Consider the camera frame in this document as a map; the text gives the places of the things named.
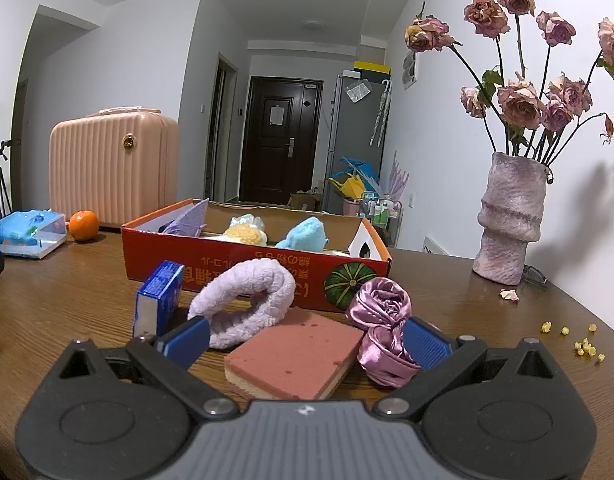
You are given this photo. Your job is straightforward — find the white folded umbrella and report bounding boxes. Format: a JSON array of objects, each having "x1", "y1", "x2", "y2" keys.
[{"x1": 369, "y1": 79, "x2": 392, "y2": 147}]

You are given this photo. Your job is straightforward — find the pink ribbed suitcase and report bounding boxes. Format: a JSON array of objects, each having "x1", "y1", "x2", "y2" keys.
[{"x1": 48, "y1": 106, "x2": 180, "y2": 227}]

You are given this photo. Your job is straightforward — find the small blue white box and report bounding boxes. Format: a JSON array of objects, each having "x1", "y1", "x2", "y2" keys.
[{"x1": 133, "y1": 261, "x2": 186, "y2": 341}]

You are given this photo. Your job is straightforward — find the blue tissue pack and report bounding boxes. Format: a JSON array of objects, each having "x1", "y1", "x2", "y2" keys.
[{"x1": 0, "y1": 209, "x2": 68, "y2": 259}]

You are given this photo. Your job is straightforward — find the purple satin scrunchie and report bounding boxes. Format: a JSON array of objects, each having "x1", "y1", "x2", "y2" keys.
[{"x1": 345, "y1": 277, "x2": 422, "y2": 388}]

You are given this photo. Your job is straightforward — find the scattered yellow flower bits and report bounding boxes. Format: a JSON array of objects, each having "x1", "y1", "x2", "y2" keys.
[{"x1": 539, "y1": 321, "x2": 608, "y2": 363}]

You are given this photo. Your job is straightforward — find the clear plastic pouches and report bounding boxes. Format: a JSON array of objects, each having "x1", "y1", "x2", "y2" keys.
[{"x1": 346, "y1": 80, "x2": 374, "y2": 104}]

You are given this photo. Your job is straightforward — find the white flat panel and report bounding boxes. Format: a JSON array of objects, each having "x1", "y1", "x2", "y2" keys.
[{"x1": 423, "y1": 236, "x2": 475, "y2": 257}]

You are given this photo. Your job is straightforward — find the purple cloth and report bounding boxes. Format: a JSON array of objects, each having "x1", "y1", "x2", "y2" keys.
[{"x1": 162, "y1": 198, "x2": 210, "y2": 237}]

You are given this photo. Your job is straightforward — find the orange fruit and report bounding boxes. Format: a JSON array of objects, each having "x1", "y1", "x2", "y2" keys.
[{"x1": 68, "y1": 210, "x2": 100, "y2": 242}]

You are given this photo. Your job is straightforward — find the pink sponge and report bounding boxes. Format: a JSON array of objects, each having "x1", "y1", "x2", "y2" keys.
[{"x1": 223, "y1": 306, "x2": 366, "y2": 401}]

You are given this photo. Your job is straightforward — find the yellow watering can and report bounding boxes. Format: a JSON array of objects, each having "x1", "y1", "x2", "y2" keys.
[{"x1": 329, "y1": 172, "x2": 368, "y2": 201}]

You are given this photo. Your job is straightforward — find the yellow and black box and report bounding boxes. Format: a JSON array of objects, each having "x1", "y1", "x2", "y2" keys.
[{"x1": 353, "y1": 60, "x2": 391, "y2": 77}]

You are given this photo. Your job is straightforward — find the grey refrigerator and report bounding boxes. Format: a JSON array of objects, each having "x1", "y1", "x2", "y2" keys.
[{"x1": 323, "y1": 72, "x2": 388, "y2": 216}]

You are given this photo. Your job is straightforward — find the orange cardboard box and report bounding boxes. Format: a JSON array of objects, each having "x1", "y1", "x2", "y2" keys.
[{"x1": 121, "y1": 198, "x2": 392, "y2": 313}]

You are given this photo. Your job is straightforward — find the bunch of dried roses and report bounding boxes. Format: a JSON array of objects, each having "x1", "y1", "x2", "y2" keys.
[{"x1": 404, "y1": 0, "x2": 614, "y2": 167}]

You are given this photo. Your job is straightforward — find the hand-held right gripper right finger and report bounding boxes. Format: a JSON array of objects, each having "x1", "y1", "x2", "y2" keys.
[{"x1": 374, "y1": 316, "x2": 562, "y2": 421}]

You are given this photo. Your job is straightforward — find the dark brown entrance door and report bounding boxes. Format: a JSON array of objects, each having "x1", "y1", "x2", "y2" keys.
[{"x1": 238, "y1": 76, "x2": 324, "y2": 205}]

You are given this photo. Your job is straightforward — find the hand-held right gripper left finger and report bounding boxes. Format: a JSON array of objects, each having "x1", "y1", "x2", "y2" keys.
[{"x1": 57, "y1": 316, "x2": 240, "y2": 421}]

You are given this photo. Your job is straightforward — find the light blue plush toy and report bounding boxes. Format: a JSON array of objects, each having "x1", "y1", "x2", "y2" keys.
[{"x1": 275, "y1": 216, "x2": 330, "y2": 252}]

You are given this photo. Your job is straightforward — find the blue plastic rack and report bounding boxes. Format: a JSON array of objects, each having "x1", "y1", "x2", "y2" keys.
[{"x1": 339, "y1": 157, "x2": 382, "y2": 191}]

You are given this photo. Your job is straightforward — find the brown cardboard box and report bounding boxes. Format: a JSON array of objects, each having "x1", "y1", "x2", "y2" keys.
[{"x1": 288, "y1": 190, "x2": 322, "y2": 212}]

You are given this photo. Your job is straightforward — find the pink textured vase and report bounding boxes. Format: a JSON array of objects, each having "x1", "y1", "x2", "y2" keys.
[{"x1": 473, "y1": 152, "x2": 555, "y2": 286}]

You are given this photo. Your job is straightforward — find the purple wall decoration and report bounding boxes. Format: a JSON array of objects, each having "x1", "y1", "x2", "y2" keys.
[{"x1": 385, "y1": 150, "x2": 410, "y2": 201}]

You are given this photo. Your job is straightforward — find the lilac fluffy headband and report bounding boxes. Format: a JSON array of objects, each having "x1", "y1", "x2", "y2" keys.
[{"x1": 188, "y1": 258, "x2": 296, "y2": 350}]

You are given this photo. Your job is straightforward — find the side doorway frame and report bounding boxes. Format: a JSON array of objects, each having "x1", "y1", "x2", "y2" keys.
[{"x1": 209, "y1": 52, "x2": 240, "y2": 201}]

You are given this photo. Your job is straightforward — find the yellow plush toy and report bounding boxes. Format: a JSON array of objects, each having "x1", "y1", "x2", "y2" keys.
[{"x1": 223, "y1": 224, "x2": 268, "y2": 247}]

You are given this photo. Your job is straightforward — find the black eyeglasses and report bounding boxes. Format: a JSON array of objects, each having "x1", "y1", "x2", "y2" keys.
[{"x1": 523, "y1": 264, "x2": 550, "y2": 291}]

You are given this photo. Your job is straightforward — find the cart with bottles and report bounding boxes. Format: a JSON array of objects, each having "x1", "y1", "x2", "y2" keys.
[{"x1": 359, "y1": 195, "x2": 402, "y2": 248}]

